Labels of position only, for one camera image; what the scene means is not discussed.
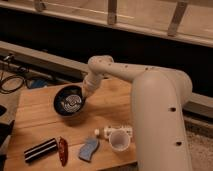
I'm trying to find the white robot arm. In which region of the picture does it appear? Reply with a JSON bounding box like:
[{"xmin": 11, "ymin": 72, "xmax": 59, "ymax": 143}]
[{"xmin": 83, "ymin": 55, "xmax": 193, "ymax": 171}]

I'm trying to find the black cable loop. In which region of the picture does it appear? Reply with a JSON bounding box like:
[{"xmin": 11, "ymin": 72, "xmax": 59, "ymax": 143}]
[{"xmin": 0, "ymin": 68, "xmax": 27, "ymax": 95}]

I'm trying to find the black white striped block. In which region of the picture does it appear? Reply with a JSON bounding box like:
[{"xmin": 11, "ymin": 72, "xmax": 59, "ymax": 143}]
[{"xmin": 24, "ymin": 138, "xmax": 58, "ymax": 163}]

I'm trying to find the blue object on floor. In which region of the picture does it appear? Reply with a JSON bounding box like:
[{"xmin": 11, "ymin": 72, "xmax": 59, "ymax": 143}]
[{"xmin": 28, "ymin": 78, "xmax": 47, "ymax": 89}]

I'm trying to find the black object at left edge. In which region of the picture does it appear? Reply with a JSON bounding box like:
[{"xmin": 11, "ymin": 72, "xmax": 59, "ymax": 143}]
[{"xmin": 0, "ymin": 105, "xmax": 14, "ymax": 147}]

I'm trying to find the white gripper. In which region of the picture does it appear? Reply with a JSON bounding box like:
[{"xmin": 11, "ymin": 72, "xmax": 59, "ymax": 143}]
[{"xmin": 82, "ymin": 73, "xmax": 102, "ymax": 98}]

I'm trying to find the blue sponge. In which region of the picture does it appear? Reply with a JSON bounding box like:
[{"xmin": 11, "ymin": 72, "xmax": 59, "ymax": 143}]
[{"xmin": 78, "ymin": 137, "xmax": 99, "ymax": 162}]

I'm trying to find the red brown pocket knife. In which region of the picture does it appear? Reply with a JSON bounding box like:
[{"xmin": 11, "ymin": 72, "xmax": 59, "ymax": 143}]
[{"xmin": 58, "ymin": 138, "xmax": 68, "ymax": 166}]

